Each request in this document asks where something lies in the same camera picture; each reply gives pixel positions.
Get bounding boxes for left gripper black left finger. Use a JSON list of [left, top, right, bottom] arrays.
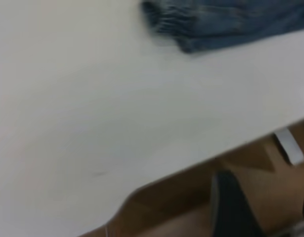
[[210, 169, 266, 237]]

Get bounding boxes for white flat bar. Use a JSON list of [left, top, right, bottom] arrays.
[[273, 127, 304, 166]]

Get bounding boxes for blue denim jeans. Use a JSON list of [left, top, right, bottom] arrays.
[[141, 0, 304, 54]]

